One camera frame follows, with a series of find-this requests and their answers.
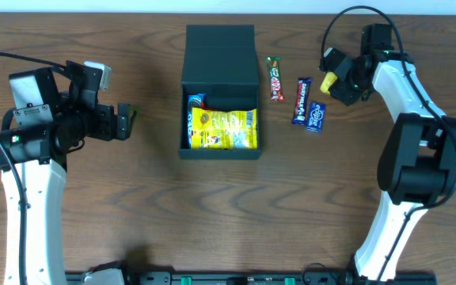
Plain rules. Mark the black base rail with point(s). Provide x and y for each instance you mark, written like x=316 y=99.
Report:
x=251 y=278

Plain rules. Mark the black box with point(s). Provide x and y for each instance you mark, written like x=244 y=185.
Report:
x=221 y=62

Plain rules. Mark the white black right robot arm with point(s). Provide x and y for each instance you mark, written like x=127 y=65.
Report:
x=417 y=168

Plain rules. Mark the yellow Mentos gum bottle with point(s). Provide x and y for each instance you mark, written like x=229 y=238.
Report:
x=329 y=80

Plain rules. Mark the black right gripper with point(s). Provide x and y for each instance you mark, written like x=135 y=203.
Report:
x=340 y=79

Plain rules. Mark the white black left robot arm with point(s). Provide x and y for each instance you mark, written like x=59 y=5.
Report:
x=56 y=109

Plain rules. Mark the purple Dairy Milk bar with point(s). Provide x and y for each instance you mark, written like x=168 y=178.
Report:
x=303 y=91

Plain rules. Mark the blue Eclipse mint pack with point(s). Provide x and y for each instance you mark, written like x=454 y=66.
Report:
x=316 y=116

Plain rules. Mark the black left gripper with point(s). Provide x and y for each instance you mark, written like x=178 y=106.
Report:
x=107 y=122

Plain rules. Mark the yellow snack bag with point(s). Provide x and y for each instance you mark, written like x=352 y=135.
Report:
x=210 y=129

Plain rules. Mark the KitKat chocolate bar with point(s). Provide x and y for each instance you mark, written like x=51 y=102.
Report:
x=276 y=89

